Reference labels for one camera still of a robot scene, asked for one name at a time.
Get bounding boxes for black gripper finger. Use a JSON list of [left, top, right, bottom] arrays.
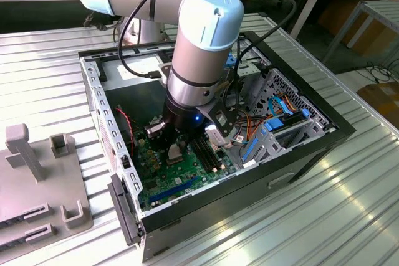
[[144, 121, 167, 141]]

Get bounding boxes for silver CPU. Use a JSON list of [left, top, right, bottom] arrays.
[[167, 143, 183, 163]]

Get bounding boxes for black case fan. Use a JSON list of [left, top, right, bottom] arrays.
[[113, 105, 138, 158]]

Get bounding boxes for grey power supply unit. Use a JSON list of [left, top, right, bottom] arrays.
[[100, 53, 175, 131]]

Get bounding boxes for black RAM slot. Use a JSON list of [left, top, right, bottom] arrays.
[[190, 140, 216, 173], [196, 138, 224, 169]]

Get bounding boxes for green motherboard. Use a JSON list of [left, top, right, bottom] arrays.
[[133, 122, 238, 212]]

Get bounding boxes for blue expansion slot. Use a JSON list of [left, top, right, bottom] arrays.
[[148, 175, 199, 204]]

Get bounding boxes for black card retainer latch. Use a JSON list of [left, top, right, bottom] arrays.
[[107, 172, 146, 247]]

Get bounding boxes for grey optical drive cage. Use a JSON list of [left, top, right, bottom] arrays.
[[229, 40, 272, 105]]

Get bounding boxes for hard disk in blue carrier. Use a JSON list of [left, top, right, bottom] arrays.
[[263, 108, 310, 133]]

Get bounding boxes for black PC case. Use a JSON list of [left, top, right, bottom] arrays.
[[77, 31, 357, 264]]

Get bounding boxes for grey perforated disk bay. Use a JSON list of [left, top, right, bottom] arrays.
[[246, 67, 340, 142]]

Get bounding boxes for grey parts rack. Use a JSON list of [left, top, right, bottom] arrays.
[[0, 123, 94, 250]]

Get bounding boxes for stacked cardboard boxes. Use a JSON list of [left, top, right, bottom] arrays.
[[317, 0, 399, 58]]

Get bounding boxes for brown cardboard box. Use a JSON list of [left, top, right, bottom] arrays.
[[356, 81, 399, 130]]

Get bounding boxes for red black fan wire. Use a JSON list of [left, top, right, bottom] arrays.
[[114, 107, 137, 158]]

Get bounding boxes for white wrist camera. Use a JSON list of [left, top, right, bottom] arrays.
[[158, 62, 173, 88], [204, 123, 234, 149]]

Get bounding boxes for black camera cable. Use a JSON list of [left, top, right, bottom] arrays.
[[218, 0, 297, 114], [117, 0, 163, 80]]

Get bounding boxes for coloured wire bundle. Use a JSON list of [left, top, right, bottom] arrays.
[[227, 91, 271, 142]]

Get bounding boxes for grey disk bay blue rail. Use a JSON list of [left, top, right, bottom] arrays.
[[239, 121, 327, 169]]

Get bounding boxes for blue flat wire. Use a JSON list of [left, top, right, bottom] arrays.
[[267, 95, 296, 118]]

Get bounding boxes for orange wires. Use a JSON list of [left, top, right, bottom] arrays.
[[278, 92, 300, 113]]

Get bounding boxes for grey metal shelf frame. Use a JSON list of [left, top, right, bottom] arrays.
[[322, 0, 399, 67]]

